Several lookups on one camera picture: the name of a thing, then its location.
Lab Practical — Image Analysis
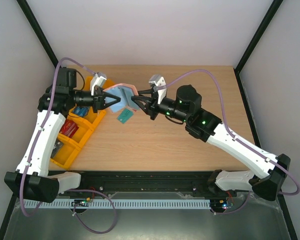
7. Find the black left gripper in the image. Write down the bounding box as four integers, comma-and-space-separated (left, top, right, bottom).
70, 88, 121, 114

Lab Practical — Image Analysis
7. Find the pink card holder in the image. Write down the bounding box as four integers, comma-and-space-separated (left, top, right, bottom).
104, 83, 140, 113

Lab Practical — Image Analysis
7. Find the teal credit card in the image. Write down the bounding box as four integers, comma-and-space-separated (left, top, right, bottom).
117, 108, 134, 124

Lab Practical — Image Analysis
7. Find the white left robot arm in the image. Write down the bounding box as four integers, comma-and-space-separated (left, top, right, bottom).
4, 67, 121, 203

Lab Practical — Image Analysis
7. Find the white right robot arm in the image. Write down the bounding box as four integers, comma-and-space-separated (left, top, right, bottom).
131, 84, 291, 201

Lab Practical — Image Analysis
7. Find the blue card stack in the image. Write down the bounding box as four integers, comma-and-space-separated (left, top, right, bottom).
72, 106, 89, 117

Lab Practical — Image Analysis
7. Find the red card stack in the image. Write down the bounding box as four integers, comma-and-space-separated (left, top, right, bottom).
59, 119, 79, 138

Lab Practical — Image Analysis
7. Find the black card stack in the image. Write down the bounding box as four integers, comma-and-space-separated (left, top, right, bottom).
50, 140, 64, 159

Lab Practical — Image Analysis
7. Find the yellow bin top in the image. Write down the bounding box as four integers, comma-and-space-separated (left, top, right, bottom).
83, 76, 116, 91

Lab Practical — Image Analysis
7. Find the yellow bin bottom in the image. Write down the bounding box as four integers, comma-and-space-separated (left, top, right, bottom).
50, 138, 82, 170

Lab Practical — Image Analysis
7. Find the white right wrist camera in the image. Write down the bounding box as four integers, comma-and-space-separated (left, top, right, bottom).
148, 74, 167, 104

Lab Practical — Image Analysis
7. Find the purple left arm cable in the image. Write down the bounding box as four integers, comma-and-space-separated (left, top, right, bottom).
19, 57, 118, 235

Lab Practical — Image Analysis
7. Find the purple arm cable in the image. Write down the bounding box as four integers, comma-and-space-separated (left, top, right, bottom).
159, 69, 300, 216
19, 57, 118, 235

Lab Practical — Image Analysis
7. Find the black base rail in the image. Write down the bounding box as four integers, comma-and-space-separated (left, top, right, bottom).
59, 170, 238, 198

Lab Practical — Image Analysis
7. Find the grey slotted cable duct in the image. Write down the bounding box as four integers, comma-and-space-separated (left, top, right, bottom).
20, 197, 212, 210

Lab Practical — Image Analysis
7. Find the black left frame post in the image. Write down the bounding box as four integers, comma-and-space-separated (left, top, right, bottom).
16, 0, 59, 68

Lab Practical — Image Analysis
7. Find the black frame post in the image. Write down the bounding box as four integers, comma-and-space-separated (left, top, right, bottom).
16, 0, 59, 68
234, 0, 285, 76

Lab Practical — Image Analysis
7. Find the black right frame post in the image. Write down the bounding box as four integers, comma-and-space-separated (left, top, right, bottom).
234, 0, 285, 76

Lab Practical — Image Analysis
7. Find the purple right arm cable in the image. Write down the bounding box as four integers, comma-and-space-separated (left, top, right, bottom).
159, 69, 300, 216

